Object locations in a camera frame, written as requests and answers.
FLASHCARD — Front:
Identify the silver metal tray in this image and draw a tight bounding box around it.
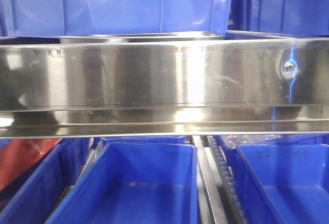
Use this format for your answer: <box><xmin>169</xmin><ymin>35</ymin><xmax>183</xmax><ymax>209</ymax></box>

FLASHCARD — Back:
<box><xmin>58</xmin><ymin>31</ymin><xmax>224</xmax><ymax>44</ymax></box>

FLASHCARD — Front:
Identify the blue bin lower middle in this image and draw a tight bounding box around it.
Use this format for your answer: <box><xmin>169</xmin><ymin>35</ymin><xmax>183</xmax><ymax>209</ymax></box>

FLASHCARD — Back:
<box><xmin>48</xmin><ymin>142</ymin><xmax>198</xmax><ymax>223</ymax></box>

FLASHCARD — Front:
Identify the blue bin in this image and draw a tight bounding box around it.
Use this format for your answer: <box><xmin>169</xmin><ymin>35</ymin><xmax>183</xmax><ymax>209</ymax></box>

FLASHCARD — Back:
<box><xmin>235</xmin><ymin>144</ymin><xmax>328</xmax><ymax>223</ymax></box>
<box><xmin>1</xmin><ymin>138</ymin><xmax>90</xmax><ymax>223</ymax></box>
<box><xmin>48</xmin><ymin>142</ymin><xmax>198</xmax><ymax>223</ymax></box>

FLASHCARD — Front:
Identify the black roller track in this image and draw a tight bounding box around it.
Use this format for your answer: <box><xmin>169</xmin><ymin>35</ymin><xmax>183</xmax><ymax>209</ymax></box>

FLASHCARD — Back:
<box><xmin>207</xmin><ymin>136</ymin><xmax>248</xmax><ymax>223</ymax></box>

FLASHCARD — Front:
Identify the blue bin lower right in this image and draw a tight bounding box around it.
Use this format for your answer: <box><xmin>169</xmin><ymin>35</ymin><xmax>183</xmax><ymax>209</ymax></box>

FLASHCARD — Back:
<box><xmin>235</xmin><ymin>144</ymin><xmax>328</xmax><ymax>223</ymax></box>

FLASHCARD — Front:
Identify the red bag in bin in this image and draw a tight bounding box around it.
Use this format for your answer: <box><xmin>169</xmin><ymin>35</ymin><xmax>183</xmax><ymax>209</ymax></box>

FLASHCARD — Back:
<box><xmin>1</xmin><ymin>138</ymin><xmax>61</xmax><ymax>190</ymax></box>

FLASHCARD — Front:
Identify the blue crate upper right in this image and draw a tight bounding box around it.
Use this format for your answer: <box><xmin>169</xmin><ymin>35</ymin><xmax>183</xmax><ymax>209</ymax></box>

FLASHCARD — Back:
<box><xmin>229</xmin><ymin>0</ymin><xmax>328</xmax><ymax>37</ymax></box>

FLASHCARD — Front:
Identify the blue bin lower left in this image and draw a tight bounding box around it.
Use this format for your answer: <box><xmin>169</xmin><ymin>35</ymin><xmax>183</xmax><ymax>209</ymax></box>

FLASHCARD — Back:
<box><xmin>1</xmin><ymin>138</ymin><xmax>90</xmax><ymax>223</ymax></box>

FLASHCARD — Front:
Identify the large blue crate upper middle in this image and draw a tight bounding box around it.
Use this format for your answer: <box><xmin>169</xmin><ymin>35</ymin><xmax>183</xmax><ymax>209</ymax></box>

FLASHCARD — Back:
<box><xmin>1</xmin><ymin>0</ymin><xmax>231</xmax><ymax>38</ymax></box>

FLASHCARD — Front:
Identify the steel divider rail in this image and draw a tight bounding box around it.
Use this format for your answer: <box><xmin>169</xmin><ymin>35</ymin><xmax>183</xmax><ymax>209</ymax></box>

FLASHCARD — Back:
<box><xmin>192</xmin><ymin>135</ymin><xmax>228</xmax><ymax>223</ymax></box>

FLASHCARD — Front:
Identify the stainless steel shelf front rail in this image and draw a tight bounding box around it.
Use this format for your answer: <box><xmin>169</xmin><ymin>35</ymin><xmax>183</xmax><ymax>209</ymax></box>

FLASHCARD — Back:
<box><xmin>1</xmin><ymin>38</ymin><xmax>328</xmax><ymax>138</ymax></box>

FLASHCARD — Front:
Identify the chrome screw on rail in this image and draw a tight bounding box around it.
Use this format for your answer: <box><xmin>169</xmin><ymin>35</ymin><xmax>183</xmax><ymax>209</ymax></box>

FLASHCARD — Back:
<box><xmin>283</xmin><ymin>61</ymin><xmax>296</xmax><ymax>72</ymax></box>

